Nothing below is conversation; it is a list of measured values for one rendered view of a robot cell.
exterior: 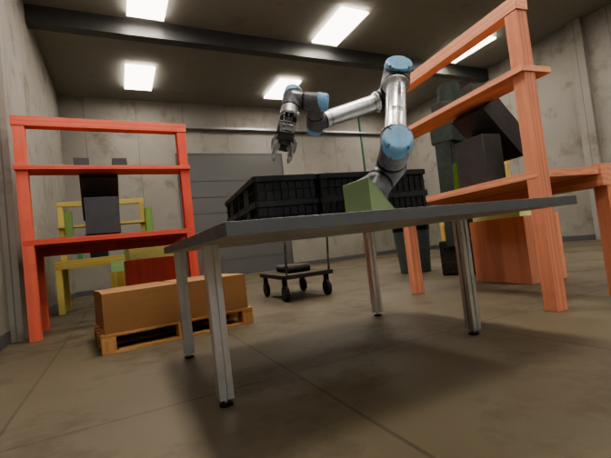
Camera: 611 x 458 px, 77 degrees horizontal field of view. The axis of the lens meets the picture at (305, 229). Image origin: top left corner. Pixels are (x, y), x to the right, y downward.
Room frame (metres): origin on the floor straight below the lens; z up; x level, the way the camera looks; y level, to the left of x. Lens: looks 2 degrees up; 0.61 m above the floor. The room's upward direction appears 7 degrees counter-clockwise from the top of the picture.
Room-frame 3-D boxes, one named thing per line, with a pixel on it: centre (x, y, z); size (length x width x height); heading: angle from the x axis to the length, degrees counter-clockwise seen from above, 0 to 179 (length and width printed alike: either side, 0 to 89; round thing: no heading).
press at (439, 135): (5.26, -2.17, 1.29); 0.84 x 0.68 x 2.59; 117
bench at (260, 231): (2.11, -0.16, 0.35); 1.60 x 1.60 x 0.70; 26
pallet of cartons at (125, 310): (3.38, 1.23, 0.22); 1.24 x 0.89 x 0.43; 116
